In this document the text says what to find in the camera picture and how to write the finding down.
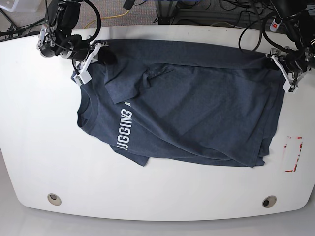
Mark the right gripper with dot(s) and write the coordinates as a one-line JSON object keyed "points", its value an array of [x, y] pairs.
{"points": [[94, 53]]}

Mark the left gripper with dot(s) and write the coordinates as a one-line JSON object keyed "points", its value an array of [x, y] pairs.
{"points": [[296, 68]]}

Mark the blue T-shirt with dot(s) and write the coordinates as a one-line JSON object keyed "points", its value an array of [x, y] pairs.
{"points": [[191, 102]]}

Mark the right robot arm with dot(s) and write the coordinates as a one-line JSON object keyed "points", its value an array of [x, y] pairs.
{"points": [[56, 38]]}

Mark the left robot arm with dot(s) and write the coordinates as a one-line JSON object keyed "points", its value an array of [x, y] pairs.
{"points": [[300, 29]]}

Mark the white power strip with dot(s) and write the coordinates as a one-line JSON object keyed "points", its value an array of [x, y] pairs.
{"points": [[275, 24]]}

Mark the red tape rectangle marking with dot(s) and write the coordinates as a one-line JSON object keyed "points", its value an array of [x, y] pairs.
{"points": [[291, 153]]}

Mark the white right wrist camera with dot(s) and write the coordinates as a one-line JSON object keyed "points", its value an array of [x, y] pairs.
{"points": [[82, 78]]}

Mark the right table cable grommet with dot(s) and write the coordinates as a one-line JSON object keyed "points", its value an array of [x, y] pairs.
{"points": [[269, 201]]}

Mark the table cable grommet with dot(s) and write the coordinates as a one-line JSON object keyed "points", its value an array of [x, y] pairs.
{"points": [[54, 199], [269, 201]]}

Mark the left table cable grommet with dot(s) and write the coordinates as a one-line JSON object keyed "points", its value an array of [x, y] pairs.
{"points": [[54, 199]]}

